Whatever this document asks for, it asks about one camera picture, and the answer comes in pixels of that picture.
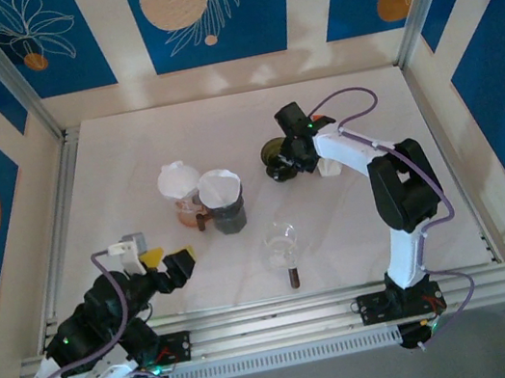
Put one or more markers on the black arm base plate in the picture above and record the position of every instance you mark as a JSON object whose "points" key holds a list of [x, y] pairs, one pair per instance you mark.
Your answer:
{"points": [[177, 346], [371, 309]]}

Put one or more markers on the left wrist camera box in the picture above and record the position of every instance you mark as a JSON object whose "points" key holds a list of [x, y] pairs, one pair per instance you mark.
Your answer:
{"points": [[133, 259]]}

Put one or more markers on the coffee filter pack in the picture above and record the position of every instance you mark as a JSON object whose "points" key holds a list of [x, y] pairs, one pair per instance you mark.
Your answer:
{"points": [[329, 168]]}

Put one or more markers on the green coffee dripper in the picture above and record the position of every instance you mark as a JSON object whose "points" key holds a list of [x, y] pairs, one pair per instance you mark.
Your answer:
{"points": [[272, 151]]}

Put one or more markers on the aluminium mounting rail beam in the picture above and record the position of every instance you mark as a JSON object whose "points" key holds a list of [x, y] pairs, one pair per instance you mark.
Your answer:
{"points": [[276, 322]]}

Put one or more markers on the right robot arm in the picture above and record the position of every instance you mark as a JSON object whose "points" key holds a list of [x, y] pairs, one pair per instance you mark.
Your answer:
{"points": [[403, 182]]}

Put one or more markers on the orange coffee dripper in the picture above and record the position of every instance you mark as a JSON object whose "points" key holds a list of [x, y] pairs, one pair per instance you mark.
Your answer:
{"points": [[186, 216]]}

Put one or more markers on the white paper coffee filter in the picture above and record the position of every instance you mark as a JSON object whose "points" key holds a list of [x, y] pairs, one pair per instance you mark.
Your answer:
{"points": [[175, 180], [218, 187]]}

